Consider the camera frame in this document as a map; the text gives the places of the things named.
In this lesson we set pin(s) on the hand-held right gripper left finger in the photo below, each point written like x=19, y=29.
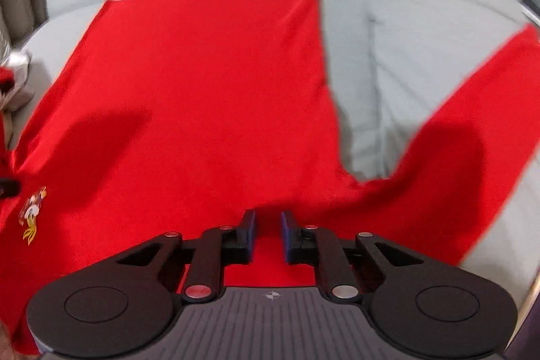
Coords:
x=252, y=235

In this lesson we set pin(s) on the white satin garment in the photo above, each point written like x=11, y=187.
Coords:
x=14, y=58

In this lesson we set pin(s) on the grey fabric cushion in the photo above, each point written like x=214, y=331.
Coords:
x=422, y=48

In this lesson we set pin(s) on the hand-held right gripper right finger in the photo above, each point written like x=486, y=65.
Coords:
x=286, y=235

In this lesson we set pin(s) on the red knit sweater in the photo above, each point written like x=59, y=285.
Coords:
x=5, y=76

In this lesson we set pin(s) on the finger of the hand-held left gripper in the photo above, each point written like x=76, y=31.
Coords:
x=8, y=188

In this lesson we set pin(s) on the red cartoon print t-shirt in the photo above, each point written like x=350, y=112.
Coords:
x=190, y=90

